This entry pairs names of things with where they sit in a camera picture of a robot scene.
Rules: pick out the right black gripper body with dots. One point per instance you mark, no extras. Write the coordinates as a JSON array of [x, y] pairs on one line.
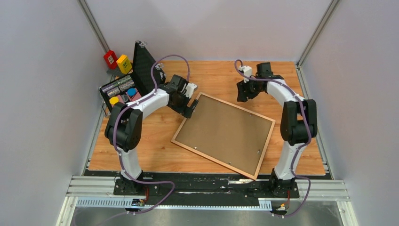
[[253, 89]]

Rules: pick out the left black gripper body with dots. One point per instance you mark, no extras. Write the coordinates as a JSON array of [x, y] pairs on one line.
[[181, 104]]

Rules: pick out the wooden picture frame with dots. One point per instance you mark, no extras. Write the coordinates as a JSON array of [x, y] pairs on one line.
[[223, 135]]

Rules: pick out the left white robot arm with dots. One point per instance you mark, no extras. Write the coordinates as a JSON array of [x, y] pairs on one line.
[[124, 127]]

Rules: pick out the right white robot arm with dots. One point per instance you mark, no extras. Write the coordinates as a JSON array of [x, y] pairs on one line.
[[298, 124]]

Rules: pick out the blue round disc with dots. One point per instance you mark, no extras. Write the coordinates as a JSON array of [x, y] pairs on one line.
[[131, 92]]

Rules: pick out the black open toy case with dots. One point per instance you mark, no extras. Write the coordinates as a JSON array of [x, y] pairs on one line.
[[140, 77]]

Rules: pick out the yellow round disc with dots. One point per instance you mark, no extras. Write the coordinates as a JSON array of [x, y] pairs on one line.
[[113, 100]]

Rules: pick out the yellow toy house block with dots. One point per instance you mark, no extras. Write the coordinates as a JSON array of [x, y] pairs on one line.
[[124, 64]]

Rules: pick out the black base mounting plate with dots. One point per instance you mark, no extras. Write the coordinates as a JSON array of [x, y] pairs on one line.
[[196, 189]]

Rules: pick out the red toy house block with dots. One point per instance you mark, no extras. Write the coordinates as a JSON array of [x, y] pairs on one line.
[[110, 59]]

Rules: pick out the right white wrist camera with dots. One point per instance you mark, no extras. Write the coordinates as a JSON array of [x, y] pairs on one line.
[[246, 71]]

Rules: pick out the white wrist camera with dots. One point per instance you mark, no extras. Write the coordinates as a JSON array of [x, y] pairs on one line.
[[189, 90], [246, 71]]

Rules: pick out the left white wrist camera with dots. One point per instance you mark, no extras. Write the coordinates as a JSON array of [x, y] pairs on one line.
[[189, 90]]

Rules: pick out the aluminium rail frame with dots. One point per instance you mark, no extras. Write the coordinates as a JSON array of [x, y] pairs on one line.
[[97, 191]]

